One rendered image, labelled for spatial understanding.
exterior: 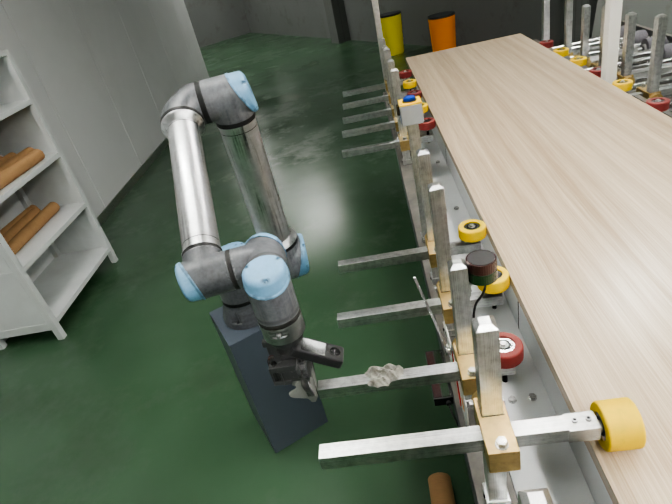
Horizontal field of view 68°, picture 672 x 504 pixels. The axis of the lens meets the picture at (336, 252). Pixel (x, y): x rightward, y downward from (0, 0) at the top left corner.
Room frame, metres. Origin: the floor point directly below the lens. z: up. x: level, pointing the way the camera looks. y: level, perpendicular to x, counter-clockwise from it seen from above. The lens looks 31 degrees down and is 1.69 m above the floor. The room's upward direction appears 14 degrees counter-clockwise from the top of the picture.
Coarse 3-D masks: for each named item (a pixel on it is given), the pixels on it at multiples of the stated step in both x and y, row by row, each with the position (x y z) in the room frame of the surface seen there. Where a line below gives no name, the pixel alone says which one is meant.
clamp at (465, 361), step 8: (456, 352) 0.81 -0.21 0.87; (456, 360) 0.80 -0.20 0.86; (464, 360) 0.78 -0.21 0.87; (472, 360) 0.78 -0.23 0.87; (464, 368) 0.76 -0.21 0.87; (464, 376) 0.74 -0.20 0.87; (464, 384) 0.73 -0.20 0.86; (472, 384) 0.73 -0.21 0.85; (464, 392) 0.73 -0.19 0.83; (472, 392) 0.73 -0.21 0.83
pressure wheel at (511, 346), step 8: (504, 336) 0.79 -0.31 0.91; (512, 336) 0.78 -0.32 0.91; (504, 344) 0.76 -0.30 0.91; (512, 344) 0.76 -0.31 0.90; (520, 344) 0.75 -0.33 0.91; (504, 352) 0.74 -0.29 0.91; (512, 352) 0.74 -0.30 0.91; (520, 352) 0.73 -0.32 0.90; (504, 360) 0.73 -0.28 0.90; (512, 360) 0.73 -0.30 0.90; (520, 360) 0.73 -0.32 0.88; (504, 368) 0.73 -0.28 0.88; (504, 376) 0.76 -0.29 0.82
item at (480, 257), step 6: (474, 252) 0.83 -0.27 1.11; (480, 252) 0.83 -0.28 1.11; (486, 252) 0.82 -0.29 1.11; (468, 258) 0.82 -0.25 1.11; (474, 258) 0.81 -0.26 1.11; (480, 258) 0.81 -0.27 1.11; (486, 258) 0.80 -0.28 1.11; (492, 258) 0.80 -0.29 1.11; (474, 264) 0.79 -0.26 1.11; (480, 264) 0.79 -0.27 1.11; (486, 264) 0.78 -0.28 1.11; (480, 276) 0.78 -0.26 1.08; (474, 306) 0.81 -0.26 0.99; (474, 312) 0.81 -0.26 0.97
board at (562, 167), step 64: (448, 64) 3.16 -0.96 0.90; (512, 64) 2.82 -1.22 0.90; (448, 128) 2.09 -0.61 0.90; (512, 128) 1.91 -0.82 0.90; (576, 128) 1.76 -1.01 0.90; (640, 128) 1.63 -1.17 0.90; (512, 192) 1.40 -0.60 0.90; (576, 192) 1.30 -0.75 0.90; (640, 192) 1.22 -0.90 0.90; (512, 256) 1.07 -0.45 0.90; (576, 256) 1.00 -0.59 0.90; (640, 256) 0.94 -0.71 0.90; (576, 320) 0.79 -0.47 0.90; (640, 320) 0.74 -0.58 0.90; (576, 384) 0.63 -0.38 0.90; (640, 384) 0.59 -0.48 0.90
